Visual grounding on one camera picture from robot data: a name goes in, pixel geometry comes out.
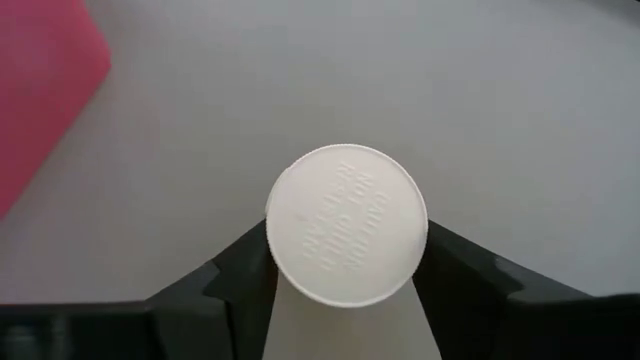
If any orange pill bottle white cap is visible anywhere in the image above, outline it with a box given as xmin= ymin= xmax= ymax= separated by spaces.
xmin=264 ymin=143 xmax=430 ymax=309

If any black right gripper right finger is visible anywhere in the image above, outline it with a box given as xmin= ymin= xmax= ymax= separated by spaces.
xmin=411 ymin=219 xmax=640 ymax=360

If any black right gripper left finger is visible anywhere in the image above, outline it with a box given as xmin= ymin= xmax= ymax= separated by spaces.
xmin=0 ymin=218 xmax=280 ymax=360

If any pink translucent plastic bin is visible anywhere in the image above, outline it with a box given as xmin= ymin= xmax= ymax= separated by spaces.
xmin=0 ymin=0 xmax=113 ymax=221

